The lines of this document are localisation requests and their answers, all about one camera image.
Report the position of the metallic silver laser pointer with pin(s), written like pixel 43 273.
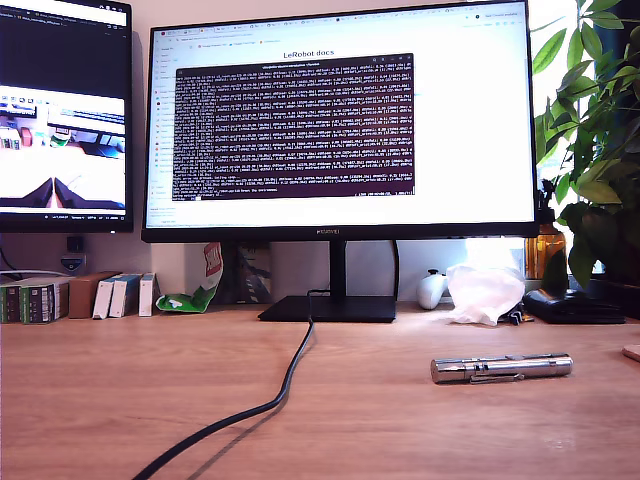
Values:
pixel 450 370

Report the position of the grey leaf-patterned box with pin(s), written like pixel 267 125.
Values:
pixel 250 275

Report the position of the white game controller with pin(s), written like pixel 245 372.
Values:
pixel 430 292

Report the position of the green red snack bag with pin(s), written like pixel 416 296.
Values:
pixel 187 302

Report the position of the crumpled white plastic bag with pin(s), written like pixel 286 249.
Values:
pixel 480 295

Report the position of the large black computer monitor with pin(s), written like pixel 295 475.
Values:
pixel 475 150

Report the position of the white blue small box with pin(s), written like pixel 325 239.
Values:
pixel 120 297
pixel 146 295
pixel 102 300

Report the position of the amber pump bottle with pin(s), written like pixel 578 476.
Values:
pixel 547 245

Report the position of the brown cardboard box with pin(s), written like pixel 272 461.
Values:
pixel 82 295

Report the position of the grey shield badge device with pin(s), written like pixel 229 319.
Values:
pixel 73 262

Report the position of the black leather case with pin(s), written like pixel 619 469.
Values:
pixel 565 307

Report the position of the green printed box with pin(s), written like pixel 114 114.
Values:
pixel 42 302
pixel 9 302

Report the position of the green leafy house plant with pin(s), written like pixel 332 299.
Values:
pixel 600 175

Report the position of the dark rectangular planter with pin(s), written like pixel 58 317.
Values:
pixel 615 297

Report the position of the black secondary computer monitor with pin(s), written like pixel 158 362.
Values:
pixel 65 60

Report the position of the round wooden coaster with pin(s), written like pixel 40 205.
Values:
pixel 632 352

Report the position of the small black wall socket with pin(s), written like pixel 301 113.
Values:
pixel 75 244

